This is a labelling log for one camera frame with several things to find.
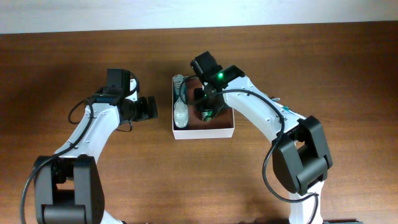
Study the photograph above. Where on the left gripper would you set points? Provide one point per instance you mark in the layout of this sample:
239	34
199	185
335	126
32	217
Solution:
145	112

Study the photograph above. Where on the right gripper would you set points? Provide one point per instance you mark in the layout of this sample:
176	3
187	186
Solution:
198	96

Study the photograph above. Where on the green soap box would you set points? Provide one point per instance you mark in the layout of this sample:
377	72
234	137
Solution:
208	115

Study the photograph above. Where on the clear hand soap pump bottle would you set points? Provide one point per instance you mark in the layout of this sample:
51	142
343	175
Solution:
181	113

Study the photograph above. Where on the teal mouthwash bottle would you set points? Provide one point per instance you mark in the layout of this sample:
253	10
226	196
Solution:
178	86

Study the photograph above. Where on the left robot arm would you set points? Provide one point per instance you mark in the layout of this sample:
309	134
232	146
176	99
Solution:
67	184

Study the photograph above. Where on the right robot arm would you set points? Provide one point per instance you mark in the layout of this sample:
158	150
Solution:
296	166

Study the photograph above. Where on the white cardboard box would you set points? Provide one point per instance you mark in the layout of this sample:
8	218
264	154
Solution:
221	126

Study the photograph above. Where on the blue white toothbrush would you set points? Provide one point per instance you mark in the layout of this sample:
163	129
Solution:
286	108

